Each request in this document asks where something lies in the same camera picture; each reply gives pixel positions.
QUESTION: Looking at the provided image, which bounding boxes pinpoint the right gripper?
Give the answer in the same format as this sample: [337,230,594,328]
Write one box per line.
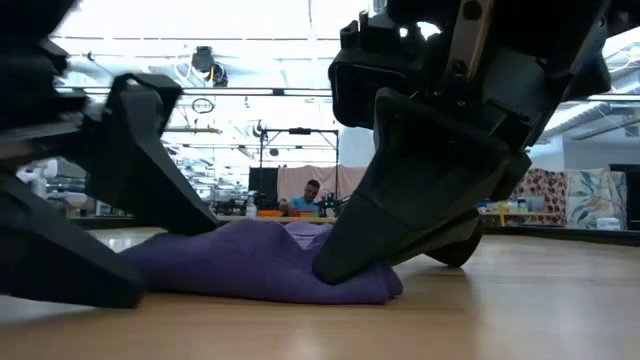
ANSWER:
[387,0,640,151]

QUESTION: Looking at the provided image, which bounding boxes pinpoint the purple towel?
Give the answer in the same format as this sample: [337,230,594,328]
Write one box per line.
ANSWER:
[119,218,404,305]

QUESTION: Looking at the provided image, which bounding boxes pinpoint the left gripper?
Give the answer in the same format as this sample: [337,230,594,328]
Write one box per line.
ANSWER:
[0,0,219,237]

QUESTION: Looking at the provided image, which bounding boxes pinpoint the cluttered wooden shelf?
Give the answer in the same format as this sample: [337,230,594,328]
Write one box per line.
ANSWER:
[477,198,547,227]

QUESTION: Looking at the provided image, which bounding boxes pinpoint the small black monitor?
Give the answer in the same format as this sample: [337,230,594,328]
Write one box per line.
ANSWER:
[248,167,280,195]

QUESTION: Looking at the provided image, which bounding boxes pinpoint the pink cloth backdrop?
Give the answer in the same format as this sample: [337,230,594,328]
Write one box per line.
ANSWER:
[277,165,369,202]

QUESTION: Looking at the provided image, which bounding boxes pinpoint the red floral fabric panel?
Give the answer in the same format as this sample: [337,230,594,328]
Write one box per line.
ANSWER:
[508,168,568,227]

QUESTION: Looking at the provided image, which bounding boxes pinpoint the leaf print fabric panel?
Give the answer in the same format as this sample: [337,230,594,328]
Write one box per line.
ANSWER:
[566,168,628,230]

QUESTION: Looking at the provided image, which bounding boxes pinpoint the black overhead frame stand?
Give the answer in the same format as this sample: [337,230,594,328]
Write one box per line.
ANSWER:
[258,127,340,201]

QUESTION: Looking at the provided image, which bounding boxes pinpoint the black cabinet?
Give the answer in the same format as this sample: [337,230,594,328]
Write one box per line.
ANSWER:
[609,163,640,231]

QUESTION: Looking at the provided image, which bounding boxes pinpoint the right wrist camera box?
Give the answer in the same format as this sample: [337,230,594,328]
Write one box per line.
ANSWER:
[327,12,437,129]

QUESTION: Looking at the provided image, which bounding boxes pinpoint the person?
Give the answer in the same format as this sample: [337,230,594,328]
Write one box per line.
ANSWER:
[278,179,324,218]

